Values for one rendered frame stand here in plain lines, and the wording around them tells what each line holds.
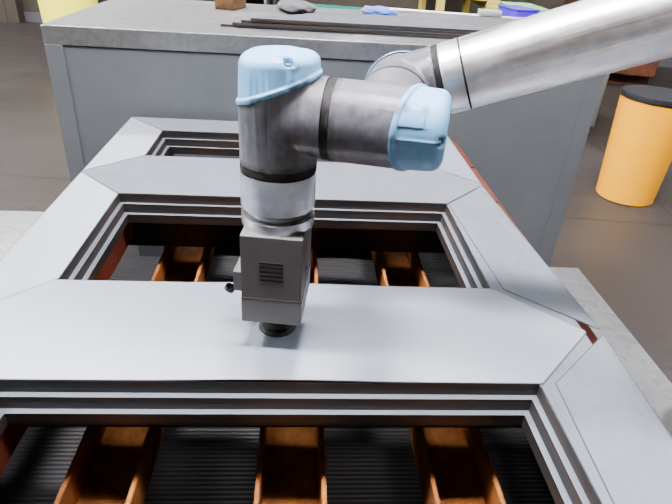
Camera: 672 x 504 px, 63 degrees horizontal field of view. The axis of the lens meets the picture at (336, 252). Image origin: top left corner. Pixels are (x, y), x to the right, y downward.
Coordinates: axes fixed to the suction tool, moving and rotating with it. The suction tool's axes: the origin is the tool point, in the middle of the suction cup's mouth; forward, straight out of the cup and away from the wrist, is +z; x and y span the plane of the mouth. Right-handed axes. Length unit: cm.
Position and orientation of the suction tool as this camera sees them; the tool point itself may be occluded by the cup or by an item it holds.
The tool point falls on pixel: (277, 333)
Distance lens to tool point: 65.7
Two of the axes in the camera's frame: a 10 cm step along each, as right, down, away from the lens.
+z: -0.6, 8.6, 5.0
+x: 10.0, 0.9, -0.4
